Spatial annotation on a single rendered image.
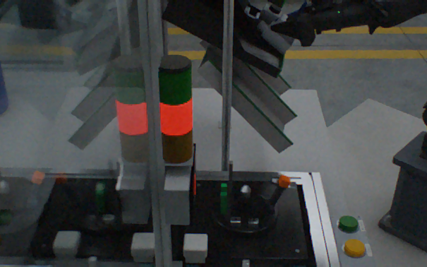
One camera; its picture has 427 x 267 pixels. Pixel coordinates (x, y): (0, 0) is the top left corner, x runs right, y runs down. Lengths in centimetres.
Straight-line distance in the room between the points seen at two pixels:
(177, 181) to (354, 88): 300
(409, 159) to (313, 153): 39
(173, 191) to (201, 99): 100
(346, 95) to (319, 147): 209
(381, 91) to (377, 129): 207
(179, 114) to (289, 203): 50
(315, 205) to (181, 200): 49
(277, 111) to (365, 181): 30
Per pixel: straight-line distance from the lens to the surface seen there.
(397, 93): 380
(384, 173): 155
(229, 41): 119
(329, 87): 376
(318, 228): 120
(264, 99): 142
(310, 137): 165
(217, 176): 131
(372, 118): 178
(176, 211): 85
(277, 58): 131
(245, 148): 158
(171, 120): 80
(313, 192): 129
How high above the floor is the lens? 176
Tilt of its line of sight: 33 degrees down
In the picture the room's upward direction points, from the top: straight up
